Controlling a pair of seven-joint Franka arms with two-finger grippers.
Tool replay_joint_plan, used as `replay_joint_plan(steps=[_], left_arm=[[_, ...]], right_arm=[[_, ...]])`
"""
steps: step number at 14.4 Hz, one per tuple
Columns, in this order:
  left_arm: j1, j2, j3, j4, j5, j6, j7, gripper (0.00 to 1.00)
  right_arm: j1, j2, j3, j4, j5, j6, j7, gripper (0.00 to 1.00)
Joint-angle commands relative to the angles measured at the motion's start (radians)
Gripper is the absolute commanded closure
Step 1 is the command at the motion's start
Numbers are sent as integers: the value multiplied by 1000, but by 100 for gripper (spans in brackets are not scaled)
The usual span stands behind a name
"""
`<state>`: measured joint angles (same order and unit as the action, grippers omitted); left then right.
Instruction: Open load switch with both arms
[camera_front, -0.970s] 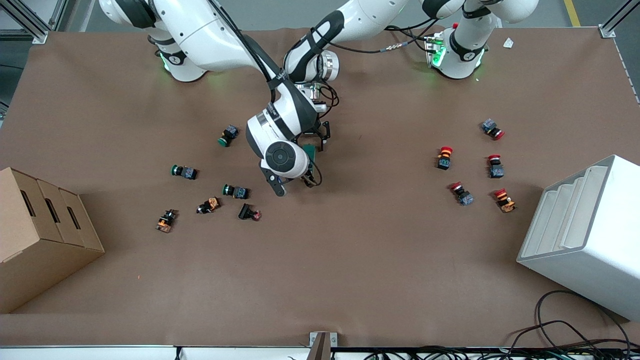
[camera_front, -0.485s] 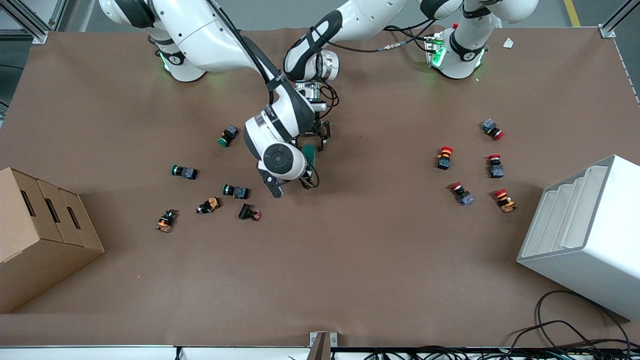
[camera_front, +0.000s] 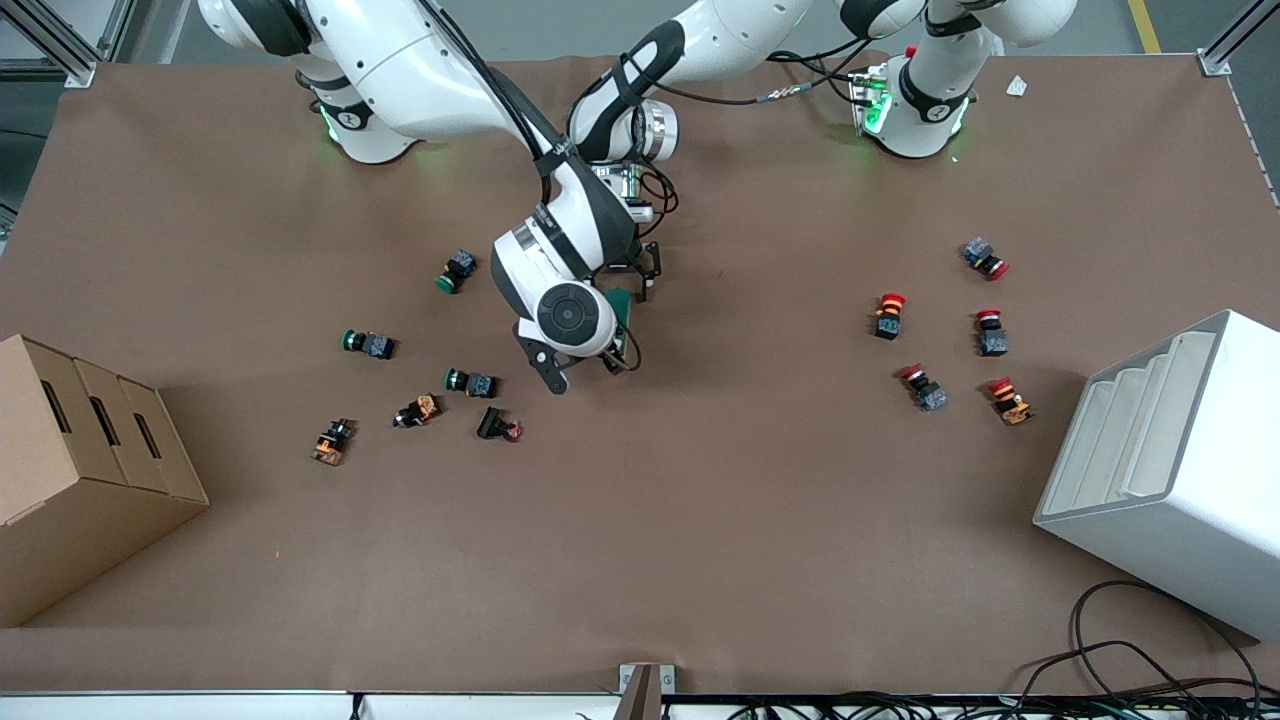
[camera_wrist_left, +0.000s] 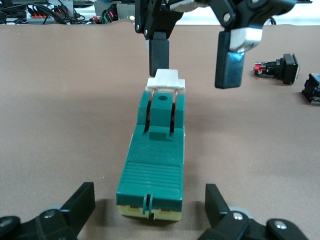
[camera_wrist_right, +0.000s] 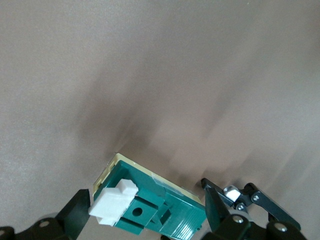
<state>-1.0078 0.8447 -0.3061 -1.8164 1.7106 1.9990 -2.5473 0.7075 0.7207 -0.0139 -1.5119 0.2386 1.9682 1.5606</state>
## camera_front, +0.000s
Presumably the red emergency button orange block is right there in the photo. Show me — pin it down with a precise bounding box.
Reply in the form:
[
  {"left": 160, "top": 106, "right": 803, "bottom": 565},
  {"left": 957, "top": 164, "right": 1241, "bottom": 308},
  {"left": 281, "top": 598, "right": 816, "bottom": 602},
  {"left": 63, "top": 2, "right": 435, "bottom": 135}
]
[
  {"left": 872, "top": 291, "right": 909, "bottom": 342},
  {"left": 986, "top": 375, "right": 1033, "bottom": 427}
]

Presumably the brown cardboard box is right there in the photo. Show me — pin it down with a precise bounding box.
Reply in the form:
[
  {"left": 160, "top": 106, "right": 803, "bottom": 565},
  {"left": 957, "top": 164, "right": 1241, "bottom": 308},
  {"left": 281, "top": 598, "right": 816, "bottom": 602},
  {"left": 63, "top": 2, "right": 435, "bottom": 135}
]
[{"left": 0, "top": 333, "right": 211, "bottom": 629}]

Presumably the green load switch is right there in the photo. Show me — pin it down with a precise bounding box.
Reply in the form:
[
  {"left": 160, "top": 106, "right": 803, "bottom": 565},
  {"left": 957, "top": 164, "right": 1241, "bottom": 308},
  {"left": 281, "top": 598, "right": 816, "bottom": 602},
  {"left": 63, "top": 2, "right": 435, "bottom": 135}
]
[{"left": 603, "top": 288, "right": 637, "bottom": 373}]

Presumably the metal table edge bracket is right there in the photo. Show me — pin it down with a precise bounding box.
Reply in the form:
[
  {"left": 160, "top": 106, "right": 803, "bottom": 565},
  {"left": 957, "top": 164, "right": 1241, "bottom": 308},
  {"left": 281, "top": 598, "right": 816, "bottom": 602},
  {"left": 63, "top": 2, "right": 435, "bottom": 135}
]
[{"left": 618, "top": 663, "right": 675, "bottom": 720}]

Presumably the black switch red contact block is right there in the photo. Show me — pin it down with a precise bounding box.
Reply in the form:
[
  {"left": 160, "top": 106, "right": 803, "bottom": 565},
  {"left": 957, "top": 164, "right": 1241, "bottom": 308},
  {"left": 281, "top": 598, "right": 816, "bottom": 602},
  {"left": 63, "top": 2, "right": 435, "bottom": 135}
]
[{"left": 475, "top": 405, "right": 524, "bottom": 443}]

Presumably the black floor cable bundle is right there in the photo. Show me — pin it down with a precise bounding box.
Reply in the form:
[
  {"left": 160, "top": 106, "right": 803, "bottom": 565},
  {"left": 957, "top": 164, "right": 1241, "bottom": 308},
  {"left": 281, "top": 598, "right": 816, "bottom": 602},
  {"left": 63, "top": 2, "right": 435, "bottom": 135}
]
[{"left": 720, "top": 578, "right": 1280, "bottom": 720}]

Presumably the white stepped plastic rack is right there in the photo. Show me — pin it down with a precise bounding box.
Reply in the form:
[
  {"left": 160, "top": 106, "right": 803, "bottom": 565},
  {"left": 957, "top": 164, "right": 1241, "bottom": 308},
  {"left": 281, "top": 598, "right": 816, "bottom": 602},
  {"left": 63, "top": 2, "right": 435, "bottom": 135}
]
[{"left": 1032, "top": 308, "right": 1280, "bottom": 644}]

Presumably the brown paper table cover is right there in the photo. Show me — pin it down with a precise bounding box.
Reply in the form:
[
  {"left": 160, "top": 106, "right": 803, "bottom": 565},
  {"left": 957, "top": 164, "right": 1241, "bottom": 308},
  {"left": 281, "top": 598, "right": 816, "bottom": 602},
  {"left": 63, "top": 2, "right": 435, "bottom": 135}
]
[{"left": 0, "top": 50, "right": 1280, "bottom": 696}]

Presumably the black selector switch orange block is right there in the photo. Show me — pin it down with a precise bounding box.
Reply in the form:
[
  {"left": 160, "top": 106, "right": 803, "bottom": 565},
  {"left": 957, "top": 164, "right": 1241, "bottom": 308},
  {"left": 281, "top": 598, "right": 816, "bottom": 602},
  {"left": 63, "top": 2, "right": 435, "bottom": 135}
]
[
  {"left": 311, "top": 417, "right": 356, "bottom": 467},
  {"left": 392, "top": 393, "right": 442, "bottom": 430}
]

